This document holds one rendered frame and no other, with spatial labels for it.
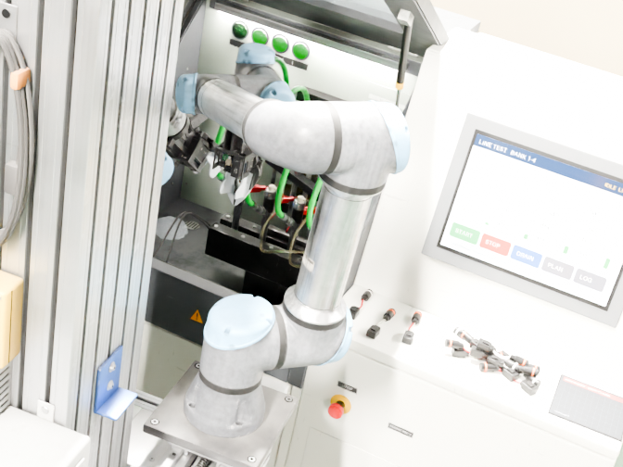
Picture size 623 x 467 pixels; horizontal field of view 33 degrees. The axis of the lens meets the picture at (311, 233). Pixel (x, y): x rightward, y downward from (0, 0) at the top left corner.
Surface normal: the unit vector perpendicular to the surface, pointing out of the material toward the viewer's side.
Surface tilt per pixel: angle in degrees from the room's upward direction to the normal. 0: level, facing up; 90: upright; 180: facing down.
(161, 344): 90
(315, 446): 90
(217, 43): 90
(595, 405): 0
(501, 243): 76
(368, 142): 70
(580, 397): 0
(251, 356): 89
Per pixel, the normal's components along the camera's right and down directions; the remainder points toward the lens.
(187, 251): 0.18, -0.85
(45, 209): -0.32, 0.42
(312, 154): 0.00, 0.52
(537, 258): -0.36, 0.18
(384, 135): 0.41, 0.04
